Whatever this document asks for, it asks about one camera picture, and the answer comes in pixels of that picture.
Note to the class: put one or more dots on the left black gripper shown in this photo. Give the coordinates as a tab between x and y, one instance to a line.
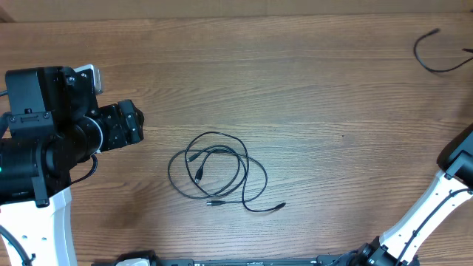
121	120

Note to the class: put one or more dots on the cardboard back panel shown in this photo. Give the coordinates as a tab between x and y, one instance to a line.
96	10

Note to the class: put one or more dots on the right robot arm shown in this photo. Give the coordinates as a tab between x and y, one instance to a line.
451	186

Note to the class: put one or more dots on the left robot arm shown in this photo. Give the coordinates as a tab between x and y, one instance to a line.
54	124

